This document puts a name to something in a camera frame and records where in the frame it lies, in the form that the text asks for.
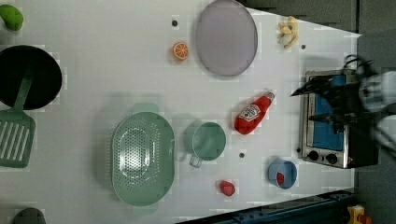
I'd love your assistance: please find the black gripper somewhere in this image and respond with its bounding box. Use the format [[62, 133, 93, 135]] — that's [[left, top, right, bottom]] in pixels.
[[290, 81, 376, 133]]

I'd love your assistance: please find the red plush ketchup bottle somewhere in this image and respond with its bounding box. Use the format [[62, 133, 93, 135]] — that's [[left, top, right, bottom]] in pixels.
[[234, 91, 275, 135]]

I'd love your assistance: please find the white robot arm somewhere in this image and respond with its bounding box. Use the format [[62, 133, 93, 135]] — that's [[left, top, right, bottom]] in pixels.
[[291, 71, 395, 156]]

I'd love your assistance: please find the black toaster oven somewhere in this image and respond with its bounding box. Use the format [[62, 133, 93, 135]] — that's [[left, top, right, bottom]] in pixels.
[[298, 69, 378, 169]]

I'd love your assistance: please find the peeled plush banana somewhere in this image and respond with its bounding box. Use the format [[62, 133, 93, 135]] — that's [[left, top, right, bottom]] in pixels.
[[278, 16, 299, 49]]

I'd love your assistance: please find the blue bowl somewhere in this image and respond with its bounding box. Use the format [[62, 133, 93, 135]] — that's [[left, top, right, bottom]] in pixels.
[[268, 159, 297, 189]]

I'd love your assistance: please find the red strawberry toy in bowl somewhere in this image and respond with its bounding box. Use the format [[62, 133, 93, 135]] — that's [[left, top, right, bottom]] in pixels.
[[276, 173, 284, 186]]

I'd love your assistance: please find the yellow red toy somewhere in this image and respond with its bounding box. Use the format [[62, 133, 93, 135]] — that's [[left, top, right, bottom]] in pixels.
[[347, 205, 373, 224]]

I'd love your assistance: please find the lavender oval plate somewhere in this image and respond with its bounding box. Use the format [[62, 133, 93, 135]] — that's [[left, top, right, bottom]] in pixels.
[[195, 0, 258, 76]]

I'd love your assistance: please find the green measuring cup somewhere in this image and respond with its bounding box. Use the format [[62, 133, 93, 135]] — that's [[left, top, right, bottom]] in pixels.
[[184, 121, 227, 168]]

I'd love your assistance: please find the red strawberry toy on table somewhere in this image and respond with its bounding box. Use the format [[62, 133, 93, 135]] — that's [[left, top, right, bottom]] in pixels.
[[219, 180, 235, 197]]

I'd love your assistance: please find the orange slice toy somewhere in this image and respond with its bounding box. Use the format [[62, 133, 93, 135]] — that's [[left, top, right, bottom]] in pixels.
[[172, 42, 190, 61]]

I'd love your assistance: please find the green oval colander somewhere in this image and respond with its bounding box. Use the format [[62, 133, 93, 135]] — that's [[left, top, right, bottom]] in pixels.
[[111, 103, 176, 207]]

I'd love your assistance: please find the black frying pan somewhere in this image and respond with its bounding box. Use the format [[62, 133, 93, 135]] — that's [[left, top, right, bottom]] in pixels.
[[0, 45, 63, 110]]

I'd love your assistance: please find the green slotted spatula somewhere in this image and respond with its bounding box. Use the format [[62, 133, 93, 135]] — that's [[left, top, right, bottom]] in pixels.
[[0, 74, 35, 168]]

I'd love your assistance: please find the grey rounded object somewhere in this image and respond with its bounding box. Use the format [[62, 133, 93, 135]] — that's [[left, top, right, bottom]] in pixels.
[[11, 208, 47, 224]]

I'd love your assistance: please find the green plush vegetable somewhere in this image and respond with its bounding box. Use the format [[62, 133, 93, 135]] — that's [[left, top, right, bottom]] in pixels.
[[0, 4, 24, 31]]

